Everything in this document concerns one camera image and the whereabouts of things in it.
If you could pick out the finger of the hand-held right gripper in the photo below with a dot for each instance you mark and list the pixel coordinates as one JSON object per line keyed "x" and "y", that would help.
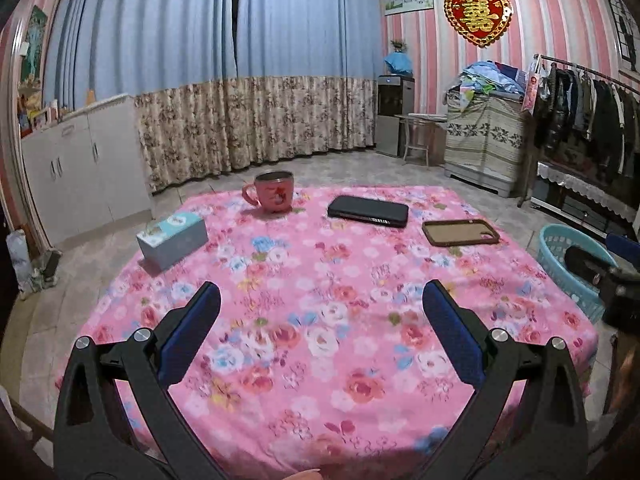
{"x": 625, "y": 246}
{"x": 587, "y": 262}

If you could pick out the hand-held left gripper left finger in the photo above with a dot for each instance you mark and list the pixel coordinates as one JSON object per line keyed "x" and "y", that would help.
{"x": 192, "y": 325}

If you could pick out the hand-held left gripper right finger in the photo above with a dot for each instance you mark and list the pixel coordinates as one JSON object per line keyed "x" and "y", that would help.
{"x": 452, "y": 330}

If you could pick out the light blue plastic basket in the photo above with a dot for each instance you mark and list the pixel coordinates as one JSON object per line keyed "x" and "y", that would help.
{"x": 555, "y": 255}

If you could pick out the person's left hand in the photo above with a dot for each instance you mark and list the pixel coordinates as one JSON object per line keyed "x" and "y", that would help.
{"x": 307, "y": 475}

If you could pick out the low cabinet with lace cover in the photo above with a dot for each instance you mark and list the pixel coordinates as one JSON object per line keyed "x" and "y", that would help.
{"x": 585, "y": 195}

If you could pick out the light blue tissue box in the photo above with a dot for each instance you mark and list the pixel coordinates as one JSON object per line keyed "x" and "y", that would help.
{"x": 170, "y": 240}

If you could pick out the brown phone case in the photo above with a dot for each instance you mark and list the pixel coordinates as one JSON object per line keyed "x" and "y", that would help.
{"x": 460, "y": 232}

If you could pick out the pink floral tablecloth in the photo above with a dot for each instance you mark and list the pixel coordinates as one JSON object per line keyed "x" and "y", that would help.
{"x": 310, "y": 310}

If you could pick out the row of hanging clothes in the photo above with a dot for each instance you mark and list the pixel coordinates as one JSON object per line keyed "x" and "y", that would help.
{"x": 595, "y": 115}

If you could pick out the black wallet case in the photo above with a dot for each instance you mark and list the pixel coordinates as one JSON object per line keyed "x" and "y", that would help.
{"x": 367, "y": 210}

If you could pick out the pink cup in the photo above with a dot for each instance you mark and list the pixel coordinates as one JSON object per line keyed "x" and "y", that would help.
{"x": 272, "y": 192}

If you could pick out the grey floor object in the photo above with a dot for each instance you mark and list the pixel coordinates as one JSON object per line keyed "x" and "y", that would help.
{"x": 47, "y": 267}

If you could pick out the patterned cloth covered cabinet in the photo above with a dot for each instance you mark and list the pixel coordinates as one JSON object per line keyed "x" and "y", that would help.
{"x": 482, "y": 145}

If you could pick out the pink hanging bag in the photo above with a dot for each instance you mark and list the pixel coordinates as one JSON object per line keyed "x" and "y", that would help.
{"x": 529, "y": 92}

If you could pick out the white plastic bag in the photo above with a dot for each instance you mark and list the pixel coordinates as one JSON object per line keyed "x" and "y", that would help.
{"x": 19, "y": 262}

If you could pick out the metal clothes rack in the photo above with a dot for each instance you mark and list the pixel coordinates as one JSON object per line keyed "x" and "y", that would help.
{"x": 575, "y": 66}

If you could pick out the white cabinet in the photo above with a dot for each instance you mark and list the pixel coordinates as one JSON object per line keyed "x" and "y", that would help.
{"x": 85, "y": 170}

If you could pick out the pile of clothes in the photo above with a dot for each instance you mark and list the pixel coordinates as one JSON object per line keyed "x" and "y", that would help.
{"x": 487, "y": 80}

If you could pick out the small metal stool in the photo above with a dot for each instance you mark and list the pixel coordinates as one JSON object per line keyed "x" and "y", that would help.
{"x": 417, "y": 120}

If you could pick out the framed black white picture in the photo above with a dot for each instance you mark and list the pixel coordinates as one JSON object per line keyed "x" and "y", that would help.
{"x": 622, "y": 30}

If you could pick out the grey water dispenser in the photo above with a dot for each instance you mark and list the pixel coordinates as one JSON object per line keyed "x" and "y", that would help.
{"x": 394, "y": 115}

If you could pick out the orange bottle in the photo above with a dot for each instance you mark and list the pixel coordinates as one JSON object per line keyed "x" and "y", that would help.
{"x": 91, "y": 97}

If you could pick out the blue floral curtain panel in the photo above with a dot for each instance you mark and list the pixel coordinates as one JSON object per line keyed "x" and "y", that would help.
{"x": 145, "y": 60}
{"x": 305, "y": 55}

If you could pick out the blue cloth cover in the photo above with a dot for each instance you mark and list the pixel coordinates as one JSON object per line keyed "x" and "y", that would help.
{"x": 398, "y": 64}

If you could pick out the small potted plant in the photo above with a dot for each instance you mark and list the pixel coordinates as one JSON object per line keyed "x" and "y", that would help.
{"x": 398, "y": 46}

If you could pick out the small photo frame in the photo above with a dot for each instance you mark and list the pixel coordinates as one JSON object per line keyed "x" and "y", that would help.
{"x": 40, "y": 117}

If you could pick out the red heart wall decoration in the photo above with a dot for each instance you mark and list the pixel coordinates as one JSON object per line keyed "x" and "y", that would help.
{"x": 477, "y": 15}

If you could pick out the green wall picture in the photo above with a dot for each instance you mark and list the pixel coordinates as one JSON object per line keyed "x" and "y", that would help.
{"x": 36, "y": 42}

